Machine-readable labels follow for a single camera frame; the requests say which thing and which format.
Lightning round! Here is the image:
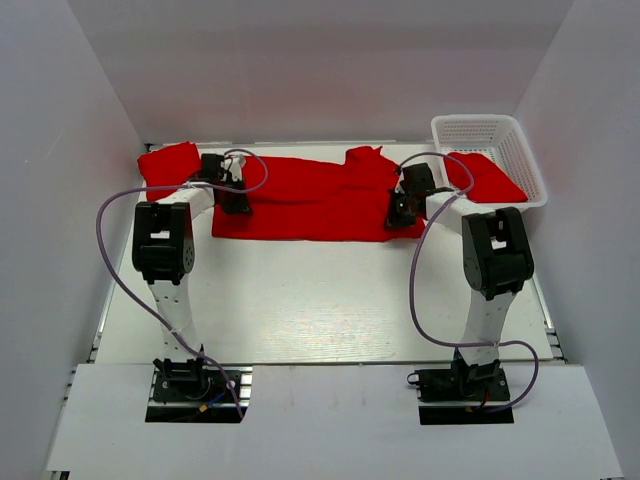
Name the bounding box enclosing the red t-shirt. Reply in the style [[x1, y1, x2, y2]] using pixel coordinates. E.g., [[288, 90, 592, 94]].
[[138, 142, 201, 202], [444, 152, 528, 203], [212, 146, 424, 242]]

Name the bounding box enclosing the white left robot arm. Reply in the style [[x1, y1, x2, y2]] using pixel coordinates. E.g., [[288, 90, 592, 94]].
[[132, 153, 252, 362]]

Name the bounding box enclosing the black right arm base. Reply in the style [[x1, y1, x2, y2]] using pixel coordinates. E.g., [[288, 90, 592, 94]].
[[406, 358, 514, 426]]

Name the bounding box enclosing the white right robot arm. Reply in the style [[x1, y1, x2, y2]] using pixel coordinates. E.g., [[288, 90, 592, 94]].
[[385, 155, 534, 399]]

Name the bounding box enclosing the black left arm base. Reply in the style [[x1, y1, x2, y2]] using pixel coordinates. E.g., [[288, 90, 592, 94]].
[[145, 359, 253, 424]]

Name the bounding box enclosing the red t-shirt in basket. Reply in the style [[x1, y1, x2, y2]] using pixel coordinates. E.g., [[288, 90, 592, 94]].
[[444, 152, 528, 203]]

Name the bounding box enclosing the white plastic mesh basket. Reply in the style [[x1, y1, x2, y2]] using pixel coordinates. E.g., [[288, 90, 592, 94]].
[[431, 114, 547, 211]]

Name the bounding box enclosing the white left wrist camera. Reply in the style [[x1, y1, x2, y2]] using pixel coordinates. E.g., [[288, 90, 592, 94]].
[[223, 154, 246, 182]]

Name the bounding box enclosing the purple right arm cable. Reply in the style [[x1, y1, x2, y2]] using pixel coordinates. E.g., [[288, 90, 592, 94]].
[[394, 151, 540, 414]]

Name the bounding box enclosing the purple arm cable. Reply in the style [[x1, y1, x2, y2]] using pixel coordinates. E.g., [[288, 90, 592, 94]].
[[394, 151, 540, 414], [95, 148, 270, 419]]

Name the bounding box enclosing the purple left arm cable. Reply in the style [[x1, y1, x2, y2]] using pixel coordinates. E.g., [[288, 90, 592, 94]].
[[95, 148, 270, 419]]

